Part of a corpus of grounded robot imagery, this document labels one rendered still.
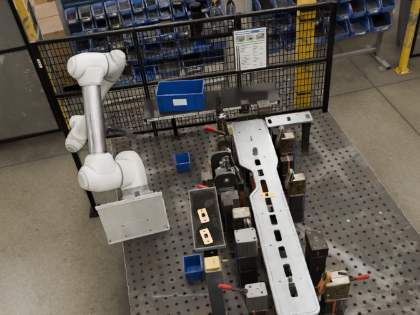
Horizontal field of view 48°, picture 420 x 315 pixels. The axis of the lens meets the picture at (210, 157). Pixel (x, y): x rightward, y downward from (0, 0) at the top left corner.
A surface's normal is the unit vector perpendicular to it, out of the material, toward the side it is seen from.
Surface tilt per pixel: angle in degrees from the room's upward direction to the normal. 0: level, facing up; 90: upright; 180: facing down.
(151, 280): 0
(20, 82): 92
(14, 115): 92
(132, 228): 90
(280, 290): 0
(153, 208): 90
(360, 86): 0
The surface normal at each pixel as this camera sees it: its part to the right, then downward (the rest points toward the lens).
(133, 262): -0.09, -0.74
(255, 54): 0.11, 0.65
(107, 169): 0.66, -0.03
